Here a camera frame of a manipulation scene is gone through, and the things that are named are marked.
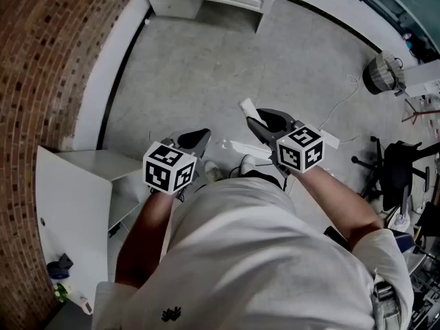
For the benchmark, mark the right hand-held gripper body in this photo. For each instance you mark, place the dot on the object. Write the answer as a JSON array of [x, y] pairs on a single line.
[[299, 150]]

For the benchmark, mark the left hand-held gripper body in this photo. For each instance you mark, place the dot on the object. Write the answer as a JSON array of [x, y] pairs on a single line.
[[168, 170]]

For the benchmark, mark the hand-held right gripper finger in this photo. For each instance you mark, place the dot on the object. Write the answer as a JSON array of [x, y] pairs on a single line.
[[258, 129]]

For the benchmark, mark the small white cylinder item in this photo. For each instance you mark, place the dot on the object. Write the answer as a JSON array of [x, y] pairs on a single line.
[[248, 107]]

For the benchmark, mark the person's right forearm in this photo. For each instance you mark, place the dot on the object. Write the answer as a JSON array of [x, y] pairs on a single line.
[[340, 198]]

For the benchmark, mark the person's left forearm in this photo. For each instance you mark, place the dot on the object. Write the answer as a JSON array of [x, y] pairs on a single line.
[[148, 232]]

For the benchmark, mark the white flat floor plate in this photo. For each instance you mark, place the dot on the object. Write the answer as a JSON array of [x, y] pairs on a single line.
[[252, 148]]

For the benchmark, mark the white power strip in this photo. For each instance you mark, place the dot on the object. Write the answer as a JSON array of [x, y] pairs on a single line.
[[330, 140]]

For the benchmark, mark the person's white right shoe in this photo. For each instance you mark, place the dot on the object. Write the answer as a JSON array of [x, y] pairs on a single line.
[[247, 163]]

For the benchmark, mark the person's white shoe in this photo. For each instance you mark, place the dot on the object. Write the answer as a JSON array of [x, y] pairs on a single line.
[[247, 163], [213, 171]]

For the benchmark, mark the person's white left shoe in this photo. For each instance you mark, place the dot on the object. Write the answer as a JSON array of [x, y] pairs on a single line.
[[213, 171]]

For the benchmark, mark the person's black trousers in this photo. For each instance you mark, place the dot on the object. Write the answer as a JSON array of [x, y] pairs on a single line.
[[261, 176]]

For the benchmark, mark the black office chair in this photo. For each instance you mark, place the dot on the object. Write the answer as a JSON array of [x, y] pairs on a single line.
[[397, 174]]

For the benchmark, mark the white corner table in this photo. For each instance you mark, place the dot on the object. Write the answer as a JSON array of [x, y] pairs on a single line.
[[72, 201]]

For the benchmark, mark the woven waste basket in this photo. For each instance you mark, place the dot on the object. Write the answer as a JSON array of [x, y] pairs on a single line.
[[379, 74]]

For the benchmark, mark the person's white t-shirt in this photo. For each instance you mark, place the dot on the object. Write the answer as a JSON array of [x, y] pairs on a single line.
[[258, 253]]

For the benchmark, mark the white sneaker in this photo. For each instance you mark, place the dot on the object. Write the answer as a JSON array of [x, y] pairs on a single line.
[[402, 220]]

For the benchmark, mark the white cabinet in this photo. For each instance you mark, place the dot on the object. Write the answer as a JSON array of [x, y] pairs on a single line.
[[423, 78]]

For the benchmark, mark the blue and black gadget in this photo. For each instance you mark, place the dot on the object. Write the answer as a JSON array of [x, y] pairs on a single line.
[[59, 267]]

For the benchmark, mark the small green plant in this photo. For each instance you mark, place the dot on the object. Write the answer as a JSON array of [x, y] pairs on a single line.
[[61, 291]]

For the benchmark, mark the red metal frame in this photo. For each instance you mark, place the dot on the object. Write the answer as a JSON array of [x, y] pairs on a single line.
[[416, 112]]

